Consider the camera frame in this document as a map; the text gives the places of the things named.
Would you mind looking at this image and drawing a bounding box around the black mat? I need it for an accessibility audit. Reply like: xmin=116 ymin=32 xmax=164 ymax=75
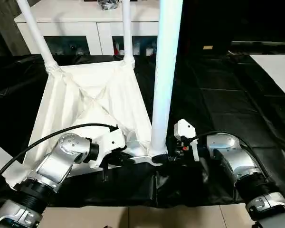
xmin=0 ymin=53 xmax=285 ymax=210

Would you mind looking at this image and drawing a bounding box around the grey curtain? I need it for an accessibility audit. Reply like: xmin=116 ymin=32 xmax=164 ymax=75
xmin=0 ymin=0 xmax=31 ymax=57

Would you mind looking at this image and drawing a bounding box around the black box with yellow label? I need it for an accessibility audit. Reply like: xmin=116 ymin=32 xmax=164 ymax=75
xmin=180 ymin=0 xmax=285 ymax=56

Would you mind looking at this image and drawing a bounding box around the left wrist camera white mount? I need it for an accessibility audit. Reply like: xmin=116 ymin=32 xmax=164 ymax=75
xmin=89 ymin=127 xmax=127 ymax=170

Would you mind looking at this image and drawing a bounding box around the white side table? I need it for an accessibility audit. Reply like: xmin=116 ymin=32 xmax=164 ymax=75
xmin=248 ymin=54 xmax=285 ymax=105

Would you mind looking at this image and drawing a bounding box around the white cabinet with glass doors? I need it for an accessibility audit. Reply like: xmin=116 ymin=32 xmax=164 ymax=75
xmin=13 ymin=0 xmax=162 ymax=57

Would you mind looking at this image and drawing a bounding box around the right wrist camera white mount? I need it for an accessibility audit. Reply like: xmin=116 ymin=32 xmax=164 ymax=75
xmin=173 ymin=118 xmax=200 ymax=162

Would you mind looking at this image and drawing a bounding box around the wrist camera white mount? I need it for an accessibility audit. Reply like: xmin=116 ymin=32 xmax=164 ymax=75
xmin=89 ymin=127 xmax=127 ymax=170
xmin=173 ymin=118 xmax=200 ymax=162

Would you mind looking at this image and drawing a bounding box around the white plastic table top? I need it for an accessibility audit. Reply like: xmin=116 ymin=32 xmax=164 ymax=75
xmin=4 ymin=58 xmax=170 ymax=191

